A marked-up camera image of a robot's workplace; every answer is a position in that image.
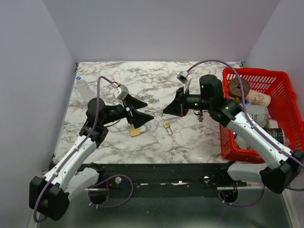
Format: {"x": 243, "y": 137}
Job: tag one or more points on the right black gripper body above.
{"x": 196, "y": 101}

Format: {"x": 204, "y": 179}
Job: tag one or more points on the beige printed cylinder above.
{"x": 258, "y": 98}

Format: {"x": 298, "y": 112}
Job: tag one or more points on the small brass padlock with key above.
{"x": 168, "y": 128}

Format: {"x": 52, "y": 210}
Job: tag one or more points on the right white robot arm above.
{"x": 282, "y": 164}

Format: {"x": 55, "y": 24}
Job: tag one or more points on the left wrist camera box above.
{"x": 121, "y": 92}

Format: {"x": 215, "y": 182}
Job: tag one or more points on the red plastic basket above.
{"x": 282, "y": 108}

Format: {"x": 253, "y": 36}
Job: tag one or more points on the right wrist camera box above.
{"x": 183, "y": 77}

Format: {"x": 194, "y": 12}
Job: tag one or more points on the clear plastic water bottle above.
{"x": 84, "y": 89}

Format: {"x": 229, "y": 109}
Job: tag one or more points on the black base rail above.
{"x": 154, "y": 181}

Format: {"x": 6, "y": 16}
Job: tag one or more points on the brown round wooden block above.
{"x": 234, "y": 87}

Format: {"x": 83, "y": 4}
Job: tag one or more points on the large brass padlock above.
{"x": 137, "y": 131}

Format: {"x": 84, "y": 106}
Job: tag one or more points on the black printed can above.
{"x": 277, "y": 133}

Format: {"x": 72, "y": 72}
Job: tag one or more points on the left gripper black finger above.
{"x": 139, "y": 119}
{"x": 133, "y": 103}

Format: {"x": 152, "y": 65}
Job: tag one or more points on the grey printed pouch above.
{"x": 259, "y": 114}

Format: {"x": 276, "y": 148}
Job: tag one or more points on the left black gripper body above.
{"x": 115, "y": 113}

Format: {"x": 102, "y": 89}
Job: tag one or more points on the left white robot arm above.
{"x": 51, "y": 194}

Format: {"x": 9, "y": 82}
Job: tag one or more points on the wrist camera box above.
{"x": 183, "y": 77}
{"x": 121, "y": 92}

